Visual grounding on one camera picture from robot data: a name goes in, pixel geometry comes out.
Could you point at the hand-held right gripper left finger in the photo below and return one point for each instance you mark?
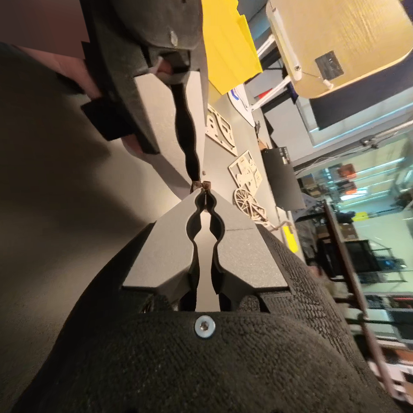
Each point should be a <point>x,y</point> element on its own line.
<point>161,258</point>

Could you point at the mostly empty wooden parts sheet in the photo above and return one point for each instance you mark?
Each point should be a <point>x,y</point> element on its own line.
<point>226,145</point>

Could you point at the black flat panel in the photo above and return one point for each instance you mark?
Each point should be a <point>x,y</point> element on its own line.
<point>284,180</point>

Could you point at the person's left hand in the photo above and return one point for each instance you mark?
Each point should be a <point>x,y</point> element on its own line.
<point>80,75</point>

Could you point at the small slatted wooden plate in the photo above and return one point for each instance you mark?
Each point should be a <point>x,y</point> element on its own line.
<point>197,187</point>

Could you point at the wooden board with black label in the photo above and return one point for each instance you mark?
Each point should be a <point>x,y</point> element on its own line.
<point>348,38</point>

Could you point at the yellow paper sheet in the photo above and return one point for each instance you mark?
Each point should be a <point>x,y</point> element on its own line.
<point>226,38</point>

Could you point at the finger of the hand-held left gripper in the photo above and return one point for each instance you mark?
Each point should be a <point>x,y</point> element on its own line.
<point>158,109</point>
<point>198,96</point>

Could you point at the wooden bicycle model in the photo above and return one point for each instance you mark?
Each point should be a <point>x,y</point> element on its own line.
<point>245,202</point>

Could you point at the wooden sheet with remaining parts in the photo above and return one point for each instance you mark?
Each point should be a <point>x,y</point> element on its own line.
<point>240,166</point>

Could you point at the white tube frame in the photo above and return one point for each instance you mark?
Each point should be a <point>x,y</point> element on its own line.
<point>271,93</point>

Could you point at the white printed paper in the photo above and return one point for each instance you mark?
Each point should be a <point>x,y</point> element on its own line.
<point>240,103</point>

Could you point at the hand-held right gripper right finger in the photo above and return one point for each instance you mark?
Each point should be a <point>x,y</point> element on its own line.
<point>251,258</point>

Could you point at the yellow sticky note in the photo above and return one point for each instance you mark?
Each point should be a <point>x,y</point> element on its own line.
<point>290,238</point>

